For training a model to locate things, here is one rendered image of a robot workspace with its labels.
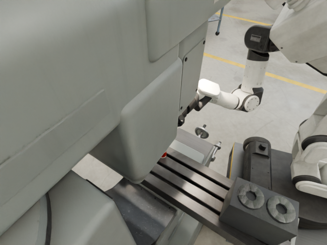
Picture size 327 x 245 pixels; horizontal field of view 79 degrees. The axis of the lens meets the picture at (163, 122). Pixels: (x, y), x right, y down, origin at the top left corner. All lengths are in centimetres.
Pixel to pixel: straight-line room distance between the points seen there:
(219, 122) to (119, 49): 228
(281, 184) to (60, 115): 145
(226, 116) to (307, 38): 188
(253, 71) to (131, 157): 73
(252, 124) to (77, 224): 243
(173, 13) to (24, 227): 33
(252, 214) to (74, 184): 62
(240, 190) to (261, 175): 70
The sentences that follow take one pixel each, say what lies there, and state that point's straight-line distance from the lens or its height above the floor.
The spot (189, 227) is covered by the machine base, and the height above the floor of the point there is 20.
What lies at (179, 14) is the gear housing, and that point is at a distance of 34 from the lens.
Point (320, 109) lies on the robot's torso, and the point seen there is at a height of 115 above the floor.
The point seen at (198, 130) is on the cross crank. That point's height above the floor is 62.
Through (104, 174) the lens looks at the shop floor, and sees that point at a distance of 210.
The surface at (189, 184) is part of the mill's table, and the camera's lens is 99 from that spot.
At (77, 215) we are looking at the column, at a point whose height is 152.
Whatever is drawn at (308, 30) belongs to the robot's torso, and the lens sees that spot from 78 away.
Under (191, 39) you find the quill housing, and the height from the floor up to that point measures 160.
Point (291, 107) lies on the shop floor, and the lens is 306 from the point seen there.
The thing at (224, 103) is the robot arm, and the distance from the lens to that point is 95.
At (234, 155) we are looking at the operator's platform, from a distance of 175.
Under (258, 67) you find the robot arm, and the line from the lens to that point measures 98.
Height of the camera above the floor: 180
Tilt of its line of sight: 49 degrees down
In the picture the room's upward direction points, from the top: straight up
